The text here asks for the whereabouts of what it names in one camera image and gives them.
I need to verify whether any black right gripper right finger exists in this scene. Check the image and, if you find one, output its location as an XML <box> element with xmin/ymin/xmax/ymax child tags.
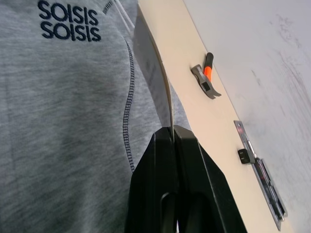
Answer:
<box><xmin>173</xmin><ymin>125</ymin><xmax>247</xmax><ymax>233</ymax></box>

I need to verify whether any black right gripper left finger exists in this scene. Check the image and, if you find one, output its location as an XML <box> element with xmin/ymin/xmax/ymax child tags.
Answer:
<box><xmin>124</xmin><ymin>126</ymin><xmax>180</xmax><ymax>233</ymax></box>

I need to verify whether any grey zip hoodie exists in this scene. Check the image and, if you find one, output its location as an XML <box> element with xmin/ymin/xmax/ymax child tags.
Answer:
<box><xmin>0</xmin><ymin>0</ymin><xmax>193</xmax><ymax>233</ymax></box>

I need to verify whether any small black clip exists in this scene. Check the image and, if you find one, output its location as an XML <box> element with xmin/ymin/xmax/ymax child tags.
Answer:
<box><xmin>237</xmin><ymin>148</ymin><xmax>256</xmax><ymax>166</ymax></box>

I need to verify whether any orange-handled claw hammer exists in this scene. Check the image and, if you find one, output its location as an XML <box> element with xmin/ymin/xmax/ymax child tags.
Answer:
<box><xmin>190</xmin><ymin>52</ymin><xmax>222</xmax><ymax>100</ymax></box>

